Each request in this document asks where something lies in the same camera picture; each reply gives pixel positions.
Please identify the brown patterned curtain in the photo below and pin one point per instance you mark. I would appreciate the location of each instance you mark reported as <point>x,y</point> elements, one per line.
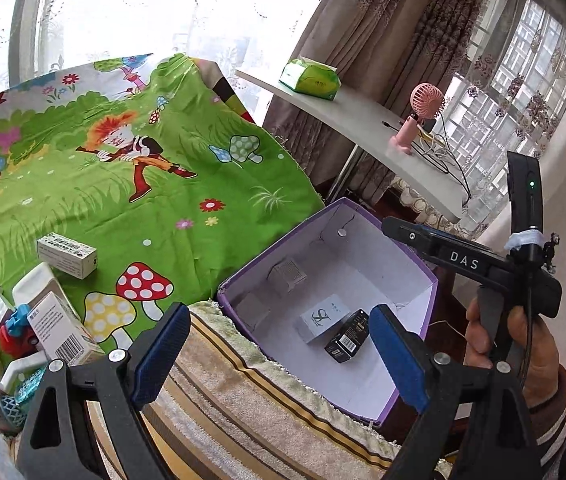
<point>373,25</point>

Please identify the teal mesh basket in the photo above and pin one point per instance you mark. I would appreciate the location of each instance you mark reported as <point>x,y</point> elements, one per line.
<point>12,412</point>

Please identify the flowered lace curtain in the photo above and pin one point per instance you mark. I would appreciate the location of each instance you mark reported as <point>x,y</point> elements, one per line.
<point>528,80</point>

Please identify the striped brown towel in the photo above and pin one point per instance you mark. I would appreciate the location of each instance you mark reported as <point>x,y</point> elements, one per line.
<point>243,400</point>

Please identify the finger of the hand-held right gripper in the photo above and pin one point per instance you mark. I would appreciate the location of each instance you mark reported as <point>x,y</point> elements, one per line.
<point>413,235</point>

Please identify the purple cardboard box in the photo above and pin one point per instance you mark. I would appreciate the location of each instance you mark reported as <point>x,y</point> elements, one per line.
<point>363,280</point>

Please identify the white plastic holder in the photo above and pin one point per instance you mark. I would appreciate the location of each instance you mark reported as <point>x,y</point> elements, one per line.
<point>35,285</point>

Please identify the grey white box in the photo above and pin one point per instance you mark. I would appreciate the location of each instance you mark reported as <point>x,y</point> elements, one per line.
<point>320,320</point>

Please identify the window frame post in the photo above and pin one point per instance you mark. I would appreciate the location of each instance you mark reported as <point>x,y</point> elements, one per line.
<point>25,15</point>

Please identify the black box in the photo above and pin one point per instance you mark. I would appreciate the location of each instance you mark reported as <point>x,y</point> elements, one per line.
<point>348,337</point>

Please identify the person's right hand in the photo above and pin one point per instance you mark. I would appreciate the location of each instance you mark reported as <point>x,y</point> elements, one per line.
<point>545,355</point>

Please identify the small white box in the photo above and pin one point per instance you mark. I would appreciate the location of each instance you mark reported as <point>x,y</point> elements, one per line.
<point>253,310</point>
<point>288,275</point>

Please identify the white box with barcode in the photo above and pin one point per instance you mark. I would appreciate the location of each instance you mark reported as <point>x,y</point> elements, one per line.
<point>60,332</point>

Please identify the green tissue pack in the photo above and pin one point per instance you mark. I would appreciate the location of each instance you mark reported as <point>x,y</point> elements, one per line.
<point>310,79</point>

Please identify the white plastic frame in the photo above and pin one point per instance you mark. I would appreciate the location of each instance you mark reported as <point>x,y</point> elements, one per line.
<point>20,366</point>

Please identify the white sheer lace curtain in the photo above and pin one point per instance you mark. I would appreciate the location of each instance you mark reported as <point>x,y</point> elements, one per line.
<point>173,5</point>

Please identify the white curved table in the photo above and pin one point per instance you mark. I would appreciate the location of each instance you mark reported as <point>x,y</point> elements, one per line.
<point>343,110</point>

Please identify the green cartoon printed cloth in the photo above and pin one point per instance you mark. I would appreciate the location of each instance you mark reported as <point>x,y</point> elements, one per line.
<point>138,230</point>

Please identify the red and blue toy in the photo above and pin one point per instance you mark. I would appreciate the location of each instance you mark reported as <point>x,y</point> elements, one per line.
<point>15,340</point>

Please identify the person's right forearm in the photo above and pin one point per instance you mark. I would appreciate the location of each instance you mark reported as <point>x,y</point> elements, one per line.
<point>558,420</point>

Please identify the long white barcode box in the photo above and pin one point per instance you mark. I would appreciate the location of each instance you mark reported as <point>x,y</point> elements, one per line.
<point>68,257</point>

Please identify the pink handheld fan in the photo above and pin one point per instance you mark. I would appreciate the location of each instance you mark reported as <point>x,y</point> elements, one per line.
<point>423,97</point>

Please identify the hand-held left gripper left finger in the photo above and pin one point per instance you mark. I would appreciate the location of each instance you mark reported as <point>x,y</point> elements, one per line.
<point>163,355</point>

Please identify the teal patterned box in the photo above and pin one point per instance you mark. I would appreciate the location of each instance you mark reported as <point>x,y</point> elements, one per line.
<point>30,385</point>

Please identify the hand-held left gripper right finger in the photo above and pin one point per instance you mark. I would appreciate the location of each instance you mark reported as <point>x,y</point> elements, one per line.
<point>398,360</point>

